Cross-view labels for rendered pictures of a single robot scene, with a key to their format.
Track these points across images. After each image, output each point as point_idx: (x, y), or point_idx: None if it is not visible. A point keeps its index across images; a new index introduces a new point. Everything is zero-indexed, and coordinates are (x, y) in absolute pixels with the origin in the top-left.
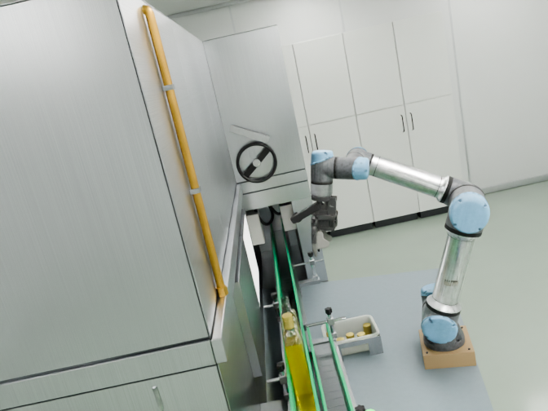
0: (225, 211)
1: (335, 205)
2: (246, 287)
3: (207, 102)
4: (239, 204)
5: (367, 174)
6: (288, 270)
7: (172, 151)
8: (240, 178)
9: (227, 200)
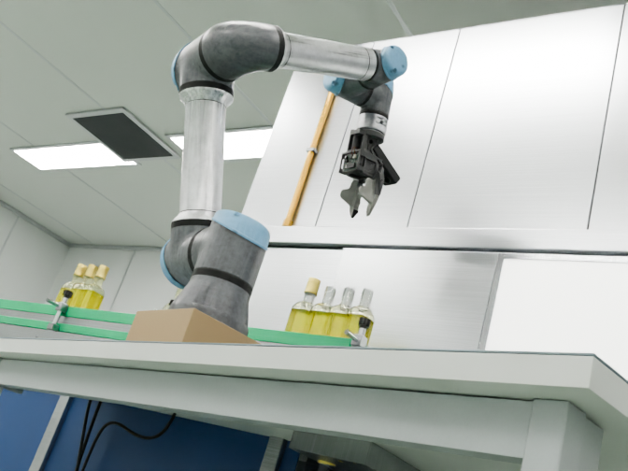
0: (473, 210)
1: (349, 138)
2: (387, 280)
3: (615, 82)
4: (627, 235)
5: (323, 82)
6: None
7: (300, 126)
8: None
9: (538, 210)
